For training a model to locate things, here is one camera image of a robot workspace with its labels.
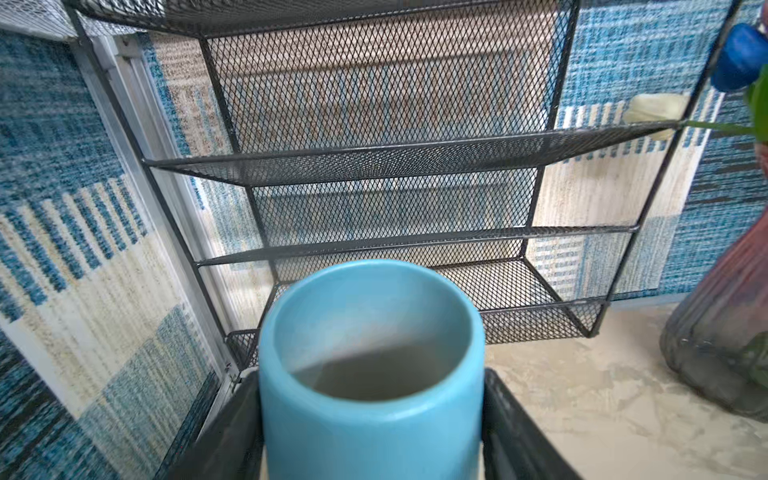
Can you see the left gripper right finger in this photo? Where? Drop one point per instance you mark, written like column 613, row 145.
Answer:
column 513, row 445

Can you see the teal ceramic vase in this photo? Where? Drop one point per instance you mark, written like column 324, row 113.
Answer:
column 372, row 370

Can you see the pink ribbed glass vase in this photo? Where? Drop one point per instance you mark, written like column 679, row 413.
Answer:
column 715, row 341

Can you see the white artificial tulip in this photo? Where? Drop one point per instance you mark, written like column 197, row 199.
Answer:
column 663, row 107

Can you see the black wire shelf rack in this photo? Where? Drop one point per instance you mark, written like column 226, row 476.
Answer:
column 481, row 139

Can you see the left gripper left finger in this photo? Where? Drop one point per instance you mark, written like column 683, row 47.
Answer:
column 232, row 446

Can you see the blue artificial tulip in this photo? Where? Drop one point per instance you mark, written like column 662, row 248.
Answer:
column 741, row 59

